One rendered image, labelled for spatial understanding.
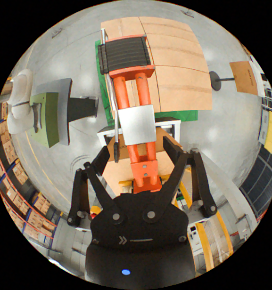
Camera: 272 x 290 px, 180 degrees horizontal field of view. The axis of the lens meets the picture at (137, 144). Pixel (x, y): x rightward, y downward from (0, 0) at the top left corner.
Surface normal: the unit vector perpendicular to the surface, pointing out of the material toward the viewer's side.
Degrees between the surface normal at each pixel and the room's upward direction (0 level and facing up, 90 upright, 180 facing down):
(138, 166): 0
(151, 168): 0
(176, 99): 0
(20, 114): 82
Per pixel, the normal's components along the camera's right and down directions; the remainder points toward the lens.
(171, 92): 0.03, 0.43
